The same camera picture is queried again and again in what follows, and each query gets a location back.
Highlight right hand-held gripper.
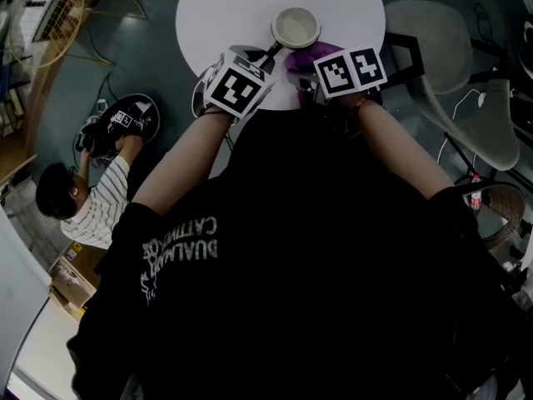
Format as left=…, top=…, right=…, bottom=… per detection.
left=299, top=47, right=388, bottom=103

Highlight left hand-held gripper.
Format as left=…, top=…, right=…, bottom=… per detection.
left=203, top=44, right=276, bottom=120

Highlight purple cloth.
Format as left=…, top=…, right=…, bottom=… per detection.
left=285, top=40, right=347, bottom=78

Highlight cream cup with brown handle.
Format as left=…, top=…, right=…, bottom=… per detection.
left=262, top=6, right=323, bottom=62

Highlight person's right forearm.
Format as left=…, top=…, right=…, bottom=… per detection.
left=353, top=97, right=456, bottom=203

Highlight person's left forearm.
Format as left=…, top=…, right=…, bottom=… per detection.
left=131, top=108, right=235, bottom=217

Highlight white round table gold legs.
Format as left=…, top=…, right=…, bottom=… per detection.
left=174, top=0, right=386, bottom=112

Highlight pale shell chair black legs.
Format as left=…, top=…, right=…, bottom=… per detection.
left=381, top=0, right=522, bottom=173

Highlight red cap drink bottle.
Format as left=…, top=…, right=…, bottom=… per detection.
left=469, top=172, right=484, bottom=211

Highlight person's black printed t-shirt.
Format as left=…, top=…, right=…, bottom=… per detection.
left=65, top=106, right=528, bottom=400

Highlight white ribbed radiator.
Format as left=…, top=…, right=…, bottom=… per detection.
left=23, top=0, right=72, bottom=43

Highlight round wicker stool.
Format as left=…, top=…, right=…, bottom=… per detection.
left=461, top=181, right=526, bottom=252

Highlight cardboard box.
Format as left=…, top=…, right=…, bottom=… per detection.
left=48, top=239, right=110, bottom=321

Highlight white charging cable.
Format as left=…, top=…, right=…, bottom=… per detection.
left=436, top=87, right=488, bottom=165

